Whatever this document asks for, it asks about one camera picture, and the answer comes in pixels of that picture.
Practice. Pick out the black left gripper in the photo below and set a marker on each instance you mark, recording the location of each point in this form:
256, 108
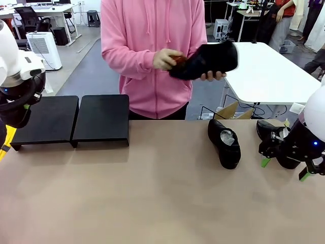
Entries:
15, 118

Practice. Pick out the person's left hand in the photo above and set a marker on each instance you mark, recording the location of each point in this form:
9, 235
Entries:
210, 76

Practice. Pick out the brown cardboard box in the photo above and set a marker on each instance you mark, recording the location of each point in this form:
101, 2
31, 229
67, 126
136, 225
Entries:
228, 110

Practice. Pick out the white power socket box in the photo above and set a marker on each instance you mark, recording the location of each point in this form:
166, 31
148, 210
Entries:
297, 108

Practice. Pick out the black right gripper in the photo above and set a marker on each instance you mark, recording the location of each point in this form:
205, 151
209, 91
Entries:
297, 145

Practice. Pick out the person's right hand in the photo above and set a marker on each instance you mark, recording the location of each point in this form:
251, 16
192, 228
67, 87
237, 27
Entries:
162, 59

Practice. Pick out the crouching person in dark clothes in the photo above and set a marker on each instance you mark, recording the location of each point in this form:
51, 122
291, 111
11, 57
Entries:
314, 63

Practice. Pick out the black mesh office chair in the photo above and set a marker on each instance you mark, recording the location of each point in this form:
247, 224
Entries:
26, 15

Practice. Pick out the yellow frame leg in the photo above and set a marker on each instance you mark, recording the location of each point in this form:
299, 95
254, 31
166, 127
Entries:
7, 137

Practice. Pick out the white table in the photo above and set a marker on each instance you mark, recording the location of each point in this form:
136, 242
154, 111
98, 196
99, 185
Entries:
266, 76

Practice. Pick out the white plastic bag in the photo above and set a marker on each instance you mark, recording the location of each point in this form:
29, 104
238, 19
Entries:
48, 85

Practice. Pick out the white air purifier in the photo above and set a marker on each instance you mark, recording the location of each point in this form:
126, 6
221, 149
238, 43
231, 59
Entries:
45, 50

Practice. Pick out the brown shoe brush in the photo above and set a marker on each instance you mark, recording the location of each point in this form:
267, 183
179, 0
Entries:
180, 60

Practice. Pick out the dark grey stool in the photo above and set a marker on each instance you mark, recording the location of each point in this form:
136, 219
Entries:
92, 17

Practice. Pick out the white office desk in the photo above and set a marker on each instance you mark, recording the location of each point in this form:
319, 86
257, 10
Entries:
58, 8

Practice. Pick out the pink hoodie torso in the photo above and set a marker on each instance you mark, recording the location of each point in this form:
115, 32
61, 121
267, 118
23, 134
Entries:
142, 96

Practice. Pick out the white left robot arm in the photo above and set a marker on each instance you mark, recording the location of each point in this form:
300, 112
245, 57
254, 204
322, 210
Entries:
7, 50

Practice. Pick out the black computer tower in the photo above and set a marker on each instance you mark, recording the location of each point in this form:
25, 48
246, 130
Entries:
61, 35

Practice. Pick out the black trousers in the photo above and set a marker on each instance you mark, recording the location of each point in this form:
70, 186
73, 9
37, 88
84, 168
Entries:
177, 114

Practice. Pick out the black leather shoe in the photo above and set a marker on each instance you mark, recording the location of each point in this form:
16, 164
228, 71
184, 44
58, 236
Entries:
210, 58
264, 127
228, 157

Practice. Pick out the wooden top desk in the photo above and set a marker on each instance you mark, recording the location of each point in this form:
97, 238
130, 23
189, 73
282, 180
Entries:
254, 12

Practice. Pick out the grey plastic bin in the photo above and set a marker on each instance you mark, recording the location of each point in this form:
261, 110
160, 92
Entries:
288, 47

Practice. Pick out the black chair seat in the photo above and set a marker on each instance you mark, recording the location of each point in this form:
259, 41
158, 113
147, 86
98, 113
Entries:
24, 44

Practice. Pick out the black metal shoe stand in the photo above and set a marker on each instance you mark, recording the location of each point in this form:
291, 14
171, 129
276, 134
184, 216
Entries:
50, 119
101, 119

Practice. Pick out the cream hanging garment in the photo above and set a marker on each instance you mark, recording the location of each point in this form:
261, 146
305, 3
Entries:
298, 12

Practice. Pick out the white computer case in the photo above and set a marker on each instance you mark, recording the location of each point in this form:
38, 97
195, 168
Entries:
219, 29

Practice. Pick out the pink sleeved right forearm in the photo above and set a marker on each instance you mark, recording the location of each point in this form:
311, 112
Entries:
127, 62

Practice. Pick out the person in red shirt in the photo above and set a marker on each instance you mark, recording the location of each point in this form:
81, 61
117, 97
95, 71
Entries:
288, 7

